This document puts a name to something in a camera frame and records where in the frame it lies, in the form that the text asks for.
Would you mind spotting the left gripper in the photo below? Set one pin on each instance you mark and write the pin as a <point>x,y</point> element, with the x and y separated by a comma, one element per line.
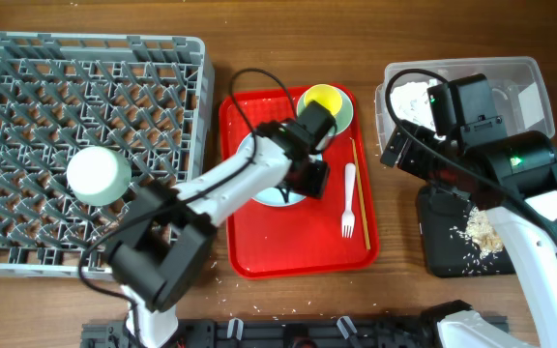
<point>316,186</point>

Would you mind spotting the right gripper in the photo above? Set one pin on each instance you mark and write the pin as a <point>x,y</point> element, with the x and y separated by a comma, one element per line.
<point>410,162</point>

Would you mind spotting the white paper napkin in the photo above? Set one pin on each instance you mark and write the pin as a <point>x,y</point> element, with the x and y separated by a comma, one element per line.
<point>410,102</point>

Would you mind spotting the pile of leftover rice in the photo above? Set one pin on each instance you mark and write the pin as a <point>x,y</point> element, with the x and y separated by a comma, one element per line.
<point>484,244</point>

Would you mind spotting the green bowl with rice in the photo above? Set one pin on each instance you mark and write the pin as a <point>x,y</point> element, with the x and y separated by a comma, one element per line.
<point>98,176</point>

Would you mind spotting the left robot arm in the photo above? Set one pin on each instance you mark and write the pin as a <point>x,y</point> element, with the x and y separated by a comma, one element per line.
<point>162,243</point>

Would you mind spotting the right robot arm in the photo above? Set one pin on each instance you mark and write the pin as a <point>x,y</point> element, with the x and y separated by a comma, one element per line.
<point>511,178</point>

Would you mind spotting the clear plastic waste bin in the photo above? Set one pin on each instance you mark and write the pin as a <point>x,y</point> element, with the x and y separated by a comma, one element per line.
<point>507,77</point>

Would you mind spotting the grey plastic dishwasher rack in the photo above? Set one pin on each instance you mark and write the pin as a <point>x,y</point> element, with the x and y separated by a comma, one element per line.
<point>148,98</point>

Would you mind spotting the light blue round plate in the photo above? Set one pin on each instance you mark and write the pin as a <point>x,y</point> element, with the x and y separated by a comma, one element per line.
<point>273,197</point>

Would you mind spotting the white plastic fork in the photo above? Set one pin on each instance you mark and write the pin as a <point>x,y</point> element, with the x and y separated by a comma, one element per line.
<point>347,217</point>

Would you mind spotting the wooden chopstick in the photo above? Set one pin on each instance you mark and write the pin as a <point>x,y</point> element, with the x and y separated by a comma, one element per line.
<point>361,196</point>

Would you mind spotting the red plastic serving tray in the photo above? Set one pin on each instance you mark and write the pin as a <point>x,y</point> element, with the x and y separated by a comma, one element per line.
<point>305,238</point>

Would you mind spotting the small green saucer bowl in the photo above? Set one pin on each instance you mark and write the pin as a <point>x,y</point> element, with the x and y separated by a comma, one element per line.
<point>344,117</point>

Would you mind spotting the yellow plastic cup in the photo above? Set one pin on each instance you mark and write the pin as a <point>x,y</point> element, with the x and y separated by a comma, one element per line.
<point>326,95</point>

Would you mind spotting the black rectangular tray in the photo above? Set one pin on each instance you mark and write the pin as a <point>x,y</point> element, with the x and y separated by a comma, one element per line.
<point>437,212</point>

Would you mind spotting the white label on bin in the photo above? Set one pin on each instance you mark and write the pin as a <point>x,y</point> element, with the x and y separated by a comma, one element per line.
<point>531,106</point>

